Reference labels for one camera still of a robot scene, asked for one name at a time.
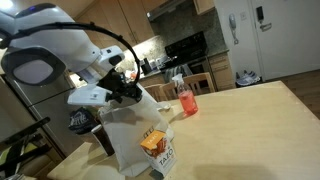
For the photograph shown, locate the white entry door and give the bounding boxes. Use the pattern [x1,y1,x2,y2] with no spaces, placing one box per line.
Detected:
[250,0,320,80]

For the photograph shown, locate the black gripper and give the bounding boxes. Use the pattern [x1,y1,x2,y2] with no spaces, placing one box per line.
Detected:
[98,69,142,103]

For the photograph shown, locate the pink liquid spray bottle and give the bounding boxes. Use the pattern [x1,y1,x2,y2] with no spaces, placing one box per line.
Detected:
[172,73,198,116]

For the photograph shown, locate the dark brown tumbler cup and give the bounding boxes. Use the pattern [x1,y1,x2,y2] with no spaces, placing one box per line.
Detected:
[91,124,115,156]

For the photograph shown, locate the dark blue snack bag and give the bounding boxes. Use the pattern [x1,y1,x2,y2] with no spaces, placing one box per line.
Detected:
[68,107,98,135]

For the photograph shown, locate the white canvas tote bag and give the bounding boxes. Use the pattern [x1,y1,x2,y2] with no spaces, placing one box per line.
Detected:
[98,84,174,177]

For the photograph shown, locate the orange white Tazo tea carton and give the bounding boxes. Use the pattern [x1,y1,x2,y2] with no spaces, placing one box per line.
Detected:
[140,130,177,176]

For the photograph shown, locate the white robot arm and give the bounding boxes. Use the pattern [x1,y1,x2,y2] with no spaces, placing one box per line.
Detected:
[0,3,142,105]

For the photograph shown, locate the wooden dining chair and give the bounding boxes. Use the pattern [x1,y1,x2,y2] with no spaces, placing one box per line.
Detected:
[145,84,167,102]
[160,72,215,100]

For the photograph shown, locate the black kitchen stove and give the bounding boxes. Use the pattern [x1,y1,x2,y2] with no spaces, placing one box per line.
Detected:
[160,31,211,83]

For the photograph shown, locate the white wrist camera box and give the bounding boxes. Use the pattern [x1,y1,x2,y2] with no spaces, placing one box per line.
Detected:
[67,84,107,106]

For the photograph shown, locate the wooden drawer cabinet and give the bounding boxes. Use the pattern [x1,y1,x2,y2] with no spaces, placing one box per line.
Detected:
[209,53,235,91]

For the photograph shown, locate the stainless steel refrigerator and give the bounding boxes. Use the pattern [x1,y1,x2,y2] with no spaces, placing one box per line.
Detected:
[0,71,85,158]

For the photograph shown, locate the wooden upper cabinets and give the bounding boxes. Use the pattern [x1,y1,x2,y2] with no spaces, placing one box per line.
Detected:
[74,0,156,51]

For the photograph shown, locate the pair of sneakers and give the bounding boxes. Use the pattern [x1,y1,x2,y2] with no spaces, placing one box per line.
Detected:
[236,71,260,86]

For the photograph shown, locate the black equipment stand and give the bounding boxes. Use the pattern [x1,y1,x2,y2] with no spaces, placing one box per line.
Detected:
[0,117,51,177]

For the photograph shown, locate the white wall phone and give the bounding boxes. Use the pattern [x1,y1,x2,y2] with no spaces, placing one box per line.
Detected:
[229,13,239,45]

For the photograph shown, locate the range hood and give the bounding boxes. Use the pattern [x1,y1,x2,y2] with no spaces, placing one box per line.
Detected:
[142,0,186,22]

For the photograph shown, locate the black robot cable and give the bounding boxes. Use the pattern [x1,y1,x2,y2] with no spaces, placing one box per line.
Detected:
[0,21,142,91]

